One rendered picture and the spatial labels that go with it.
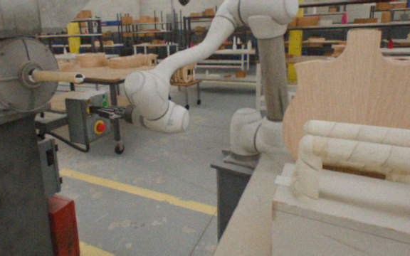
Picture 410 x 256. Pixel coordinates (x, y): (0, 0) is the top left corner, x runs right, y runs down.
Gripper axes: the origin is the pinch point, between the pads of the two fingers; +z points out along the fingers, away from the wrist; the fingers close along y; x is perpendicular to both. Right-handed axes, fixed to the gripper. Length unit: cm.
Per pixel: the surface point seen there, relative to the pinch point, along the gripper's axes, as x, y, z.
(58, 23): 34, -33, -23
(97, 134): -12.6, 3.3, 4.0
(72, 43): 2, 662, 729
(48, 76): 18.1, -24.1, -4.6
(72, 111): -0.5, -3.5, 9.8
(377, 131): 13, -32, -92
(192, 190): -107, 118, 14
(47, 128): -5.3, -13.1, 14.1
